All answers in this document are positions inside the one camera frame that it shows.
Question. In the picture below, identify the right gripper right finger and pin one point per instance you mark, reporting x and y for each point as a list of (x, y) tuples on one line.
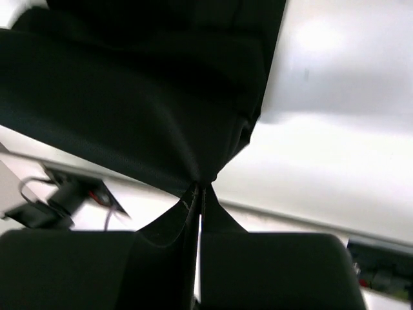
[(283, 270)]

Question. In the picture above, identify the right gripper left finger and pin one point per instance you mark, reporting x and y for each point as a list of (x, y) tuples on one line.
[(152, 268)]

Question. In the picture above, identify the black t shirt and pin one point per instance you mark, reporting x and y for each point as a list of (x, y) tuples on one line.
[(165, 92)]

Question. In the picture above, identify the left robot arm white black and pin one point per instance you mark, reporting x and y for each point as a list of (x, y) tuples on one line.
[(35, 188)]

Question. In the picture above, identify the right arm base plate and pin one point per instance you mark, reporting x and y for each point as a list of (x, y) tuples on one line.
[(383, 267)]

